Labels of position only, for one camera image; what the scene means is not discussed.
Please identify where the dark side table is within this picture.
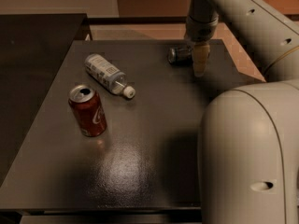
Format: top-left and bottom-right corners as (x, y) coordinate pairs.
(0, 14), (91, 185)

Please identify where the red coca-cola can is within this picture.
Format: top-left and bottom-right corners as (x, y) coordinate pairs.
(68, 84), (107, 137)

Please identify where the clear plastic water bottle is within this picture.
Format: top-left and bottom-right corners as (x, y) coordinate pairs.
(85, 54), (135, 99)

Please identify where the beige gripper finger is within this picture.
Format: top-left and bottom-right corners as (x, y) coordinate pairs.
(192, 42), (210, 77)

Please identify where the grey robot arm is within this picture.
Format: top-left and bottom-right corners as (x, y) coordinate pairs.
(186, 0), (299, 224)

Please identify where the silver blue redbull can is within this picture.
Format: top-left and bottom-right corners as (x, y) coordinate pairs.
(167, 46), (192, 64)

